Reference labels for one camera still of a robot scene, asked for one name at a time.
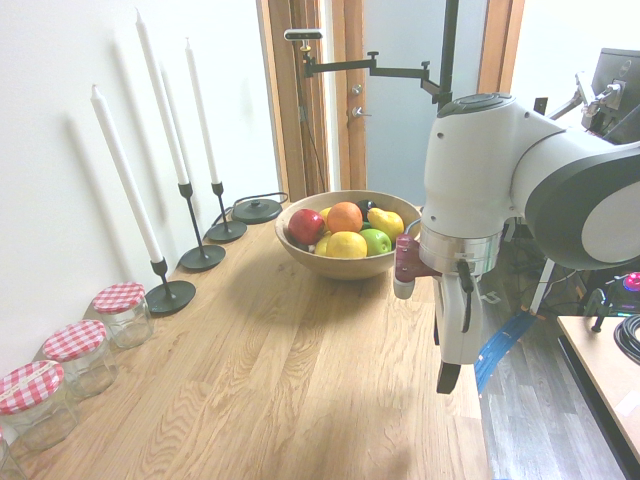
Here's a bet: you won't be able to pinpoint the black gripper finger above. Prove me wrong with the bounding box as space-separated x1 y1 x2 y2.
436 361 463 395

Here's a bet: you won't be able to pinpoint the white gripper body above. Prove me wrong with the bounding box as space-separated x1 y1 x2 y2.
433 271 484 366

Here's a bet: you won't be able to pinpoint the orange fruit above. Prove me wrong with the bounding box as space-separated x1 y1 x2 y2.
326 200 365 235

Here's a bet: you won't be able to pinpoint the blue flat strip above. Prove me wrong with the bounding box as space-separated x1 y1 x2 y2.
472 309 536 399

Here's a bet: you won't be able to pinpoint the green apple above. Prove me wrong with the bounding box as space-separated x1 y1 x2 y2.
359 228 394 257

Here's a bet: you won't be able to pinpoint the yellow pear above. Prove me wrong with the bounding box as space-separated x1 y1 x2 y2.
367 207 405 237

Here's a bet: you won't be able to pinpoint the wooden fruit bowl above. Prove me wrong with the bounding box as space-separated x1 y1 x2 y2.
273 189 424 280

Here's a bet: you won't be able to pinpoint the black table clamp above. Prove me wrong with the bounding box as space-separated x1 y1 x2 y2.
584 287 621 334

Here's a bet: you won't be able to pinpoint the yellow apple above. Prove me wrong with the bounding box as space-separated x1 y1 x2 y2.
325 230 369 260

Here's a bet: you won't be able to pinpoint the wooden side table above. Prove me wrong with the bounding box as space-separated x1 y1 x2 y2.
556 313 640 480

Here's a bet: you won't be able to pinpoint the red apple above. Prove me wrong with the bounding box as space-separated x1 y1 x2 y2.
287 208 326 246

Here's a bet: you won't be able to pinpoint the frosted glass door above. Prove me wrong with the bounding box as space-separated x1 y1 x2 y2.
362 0 491 206

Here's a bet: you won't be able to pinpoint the black round base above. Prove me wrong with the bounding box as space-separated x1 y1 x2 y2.
232 198 284 224

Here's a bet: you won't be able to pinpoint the tall black candle holder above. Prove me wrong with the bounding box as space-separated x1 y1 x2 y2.
178 182 227 273

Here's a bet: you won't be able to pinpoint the black vertical pole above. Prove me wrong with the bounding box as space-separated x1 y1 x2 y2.
438 0 460 109

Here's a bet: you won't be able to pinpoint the short black candle holder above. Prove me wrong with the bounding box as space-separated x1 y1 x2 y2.
144 257 197 317

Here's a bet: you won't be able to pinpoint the black computer monitor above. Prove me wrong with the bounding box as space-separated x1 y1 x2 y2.
589 47 640 146

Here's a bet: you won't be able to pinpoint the glass jar red checked lid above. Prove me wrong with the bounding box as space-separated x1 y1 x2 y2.
0 424 26 480
42 319 120 400
92 281 155 350
0 359 81 451

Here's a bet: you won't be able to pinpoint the short white taper candle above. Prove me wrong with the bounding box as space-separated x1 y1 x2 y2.
89 83 165 265

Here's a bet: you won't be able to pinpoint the tallest white taper candle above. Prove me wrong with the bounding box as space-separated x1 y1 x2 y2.
134 7 191 186

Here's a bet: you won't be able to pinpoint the maroon and white wrist camera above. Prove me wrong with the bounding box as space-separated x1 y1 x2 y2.
392 233 444 300

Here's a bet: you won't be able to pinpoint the coiled black cables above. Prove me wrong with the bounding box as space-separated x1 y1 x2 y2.
613 313 640 366

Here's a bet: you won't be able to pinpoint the wooden door frame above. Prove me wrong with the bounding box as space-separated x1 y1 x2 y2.
256 0 367 202

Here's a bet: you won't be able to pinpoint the black camera cable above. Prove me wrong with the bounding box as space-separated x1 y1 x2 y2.
298 74 329 196

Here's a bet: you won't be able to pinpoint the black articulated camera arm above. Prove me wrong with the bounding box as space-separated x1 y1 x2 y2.
299 42 451 106

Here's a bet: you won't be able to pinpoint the grey stereo camera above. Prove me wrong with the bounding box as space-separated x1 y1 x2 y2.
283 28 325 43

